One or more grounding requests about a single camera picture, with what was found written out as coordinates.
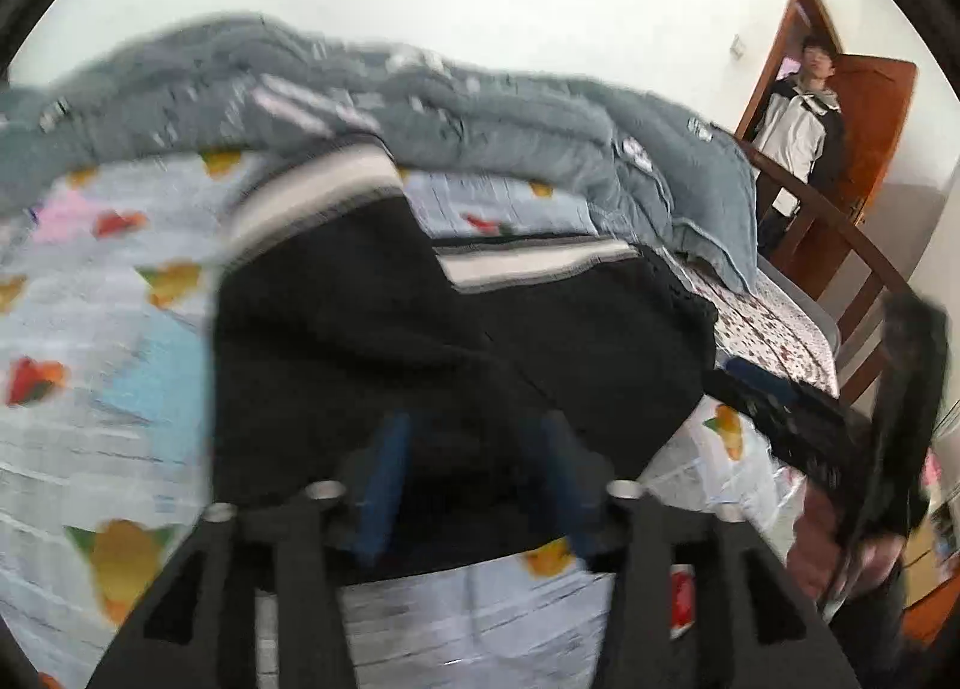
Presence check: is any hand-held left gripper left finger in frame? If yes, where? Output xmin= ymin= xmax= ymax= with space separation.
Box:
xmin=86 ymin=410 xmax=415 ymax=689

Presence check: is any black sweater with white stripes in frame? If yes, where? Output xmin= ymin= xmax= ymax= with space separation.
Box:
xmin=210 ymin=142 xmax=721 ymax=585

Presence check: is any grey mattress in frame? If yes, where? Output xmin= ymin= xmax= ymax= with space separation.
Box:
xmin=757 ymin=254 xmax=837 ymax=345

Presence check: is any grey floral quilt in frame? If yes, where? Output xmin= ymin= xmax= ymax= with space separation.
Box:
xmin=0 ymin=14 xmax=676 ymax=240

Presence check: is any fruit print bedsheet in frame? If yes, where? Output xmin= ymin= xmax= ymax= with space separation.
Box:
xmin=0 ymin=149 xmax=811 ymax=689

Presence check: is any wooden door frame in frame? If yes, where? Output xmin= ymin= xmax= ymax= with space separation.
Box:
xmin=735 ymin=0 xmax=845 ymax=143

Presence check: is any person's right hand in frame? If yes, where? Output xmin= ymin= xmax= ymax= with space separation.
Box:
xmin=787 ymin=490 xmax=908 ymax=600

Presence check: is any wooden bed footboard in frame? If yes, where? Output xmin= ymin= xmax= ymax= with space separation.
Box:
xmin=731 ymin=134 xmax=912 ymax=405

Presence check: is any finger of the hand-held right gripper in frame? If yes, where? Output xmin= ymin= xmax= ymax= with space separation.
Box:
xmin=705 ymin=357 xmax=880 ymax=495

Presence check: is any wooden door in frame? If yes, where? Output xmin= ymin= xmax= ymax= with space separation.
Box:
xmin=814 ymin=52 xmax=917 ymax=240

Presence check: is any red floral bedsheet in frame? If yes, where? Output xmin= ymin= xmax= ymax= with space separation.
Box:
xmin=690 ymin=261 xmax=841 ymax=398

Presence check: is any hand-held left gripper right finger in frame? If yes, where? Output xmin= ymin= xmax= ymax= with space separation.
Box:
xmin=521 ymin=410 xmax=863 ymax=689

